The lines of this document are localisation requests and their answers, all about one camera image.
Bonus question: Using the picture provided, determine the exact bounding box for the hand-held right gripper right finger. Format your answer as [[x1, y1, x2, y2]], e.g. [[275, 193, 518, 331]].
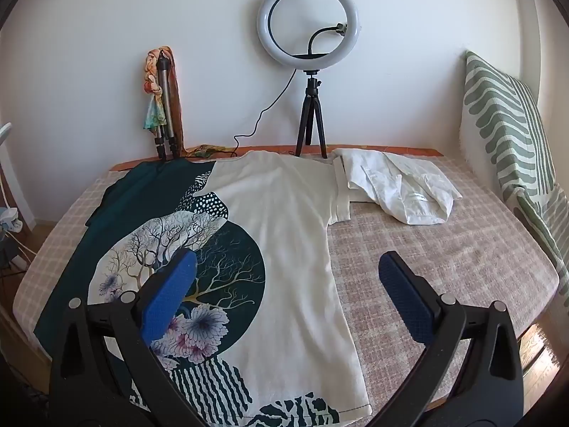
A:
[[362, 250, 526, 427]]

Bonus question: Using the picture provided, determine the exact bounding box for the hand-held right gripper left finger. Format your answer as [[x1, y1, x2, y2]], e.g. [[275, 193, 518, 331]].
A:
[[49, 248, 209, 427]]

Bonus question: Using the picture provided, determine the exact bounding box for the green cream printed t-shirt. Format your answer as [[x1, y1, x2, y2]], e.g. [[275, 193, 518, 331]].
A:
[[33, 150, 372, 427]]

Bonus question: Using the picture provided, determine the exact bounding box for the pink plaid blanket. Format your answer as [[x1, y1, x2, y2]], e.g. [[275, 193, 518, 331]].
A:
[[13, 155, 560, 410]]

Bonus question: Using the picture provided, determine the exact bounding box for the white garment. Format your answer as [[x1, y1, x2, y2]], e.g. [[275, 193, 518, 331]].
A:
[[333, 148, 463, 225]]

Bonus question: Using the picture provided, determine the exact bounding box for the orange patterned sheet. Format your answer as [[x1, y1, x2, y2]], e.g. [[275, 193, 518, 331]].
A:
[[109, 143, 445, 172]]

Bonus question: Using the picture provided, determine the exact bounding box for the green striped pillow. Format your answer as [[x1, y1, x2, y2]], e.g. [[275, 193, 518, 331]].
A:
[[504, 184, 569, 310], [460, 50, 558, 203]]

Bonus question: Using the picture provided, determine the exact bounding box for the white power strip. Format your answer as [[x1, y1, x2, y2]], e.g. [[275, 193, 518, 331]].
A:
[[0, 207, 23, 234]]

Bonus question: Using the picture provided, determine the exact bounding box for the colourful orange scarf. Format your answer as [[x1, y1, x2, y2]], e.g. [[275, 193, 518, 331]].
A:
[[141, 46, 232, 159]]

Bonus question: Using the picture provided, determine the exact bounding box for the folded silver tripod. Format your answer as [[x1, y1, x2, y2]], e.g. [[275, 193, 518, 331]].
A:
[[153, 56, 181, 161]]

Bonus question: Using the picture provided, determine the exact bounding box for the small black tripod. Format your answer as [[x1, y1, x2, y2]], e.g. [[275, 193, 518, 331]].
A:
[[294, 70, 328, 158]]

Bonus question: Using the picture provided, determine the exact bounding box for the black gooseneck phone holder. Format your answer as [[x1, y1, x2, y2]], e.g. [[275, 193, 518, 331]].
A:
[[307, 23, 347, 56]]

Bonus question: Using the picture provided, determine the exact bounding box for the wooden bed frame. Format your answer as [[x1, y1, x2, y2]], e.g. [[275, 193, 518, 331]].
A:
[[518, 311, 562, 383]]

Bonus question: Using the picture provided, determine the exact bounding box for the black ring light cable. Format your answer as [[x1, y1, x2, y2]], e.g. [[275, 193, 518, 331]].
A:
[[229, 68, 298, 158]]

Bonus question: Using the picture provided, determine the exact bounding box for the white ring light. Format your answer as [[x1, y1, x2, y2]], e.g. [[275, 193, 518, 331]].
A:
[[257, 0, 365, 72]]

